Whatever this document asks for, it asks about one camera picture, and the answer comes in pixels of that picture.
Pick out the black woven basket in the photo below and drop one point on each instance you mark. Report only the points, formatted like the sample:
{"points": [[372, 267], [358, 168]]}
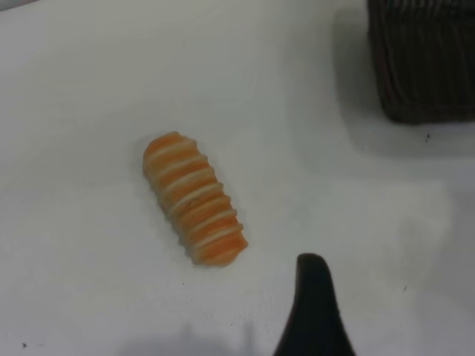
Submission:
{"points": [[426, 55]]}

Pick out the orange striped bread roll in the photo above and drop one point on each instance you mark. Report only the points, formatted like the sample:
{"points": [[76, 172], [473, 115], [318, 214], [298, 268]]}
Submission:
{"points": [[194, 200]]}

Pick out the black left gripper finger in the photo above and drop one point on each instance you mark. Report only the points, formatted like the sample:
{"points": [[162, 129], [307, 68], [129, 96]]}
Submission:
{"points": [[314, 311]]}

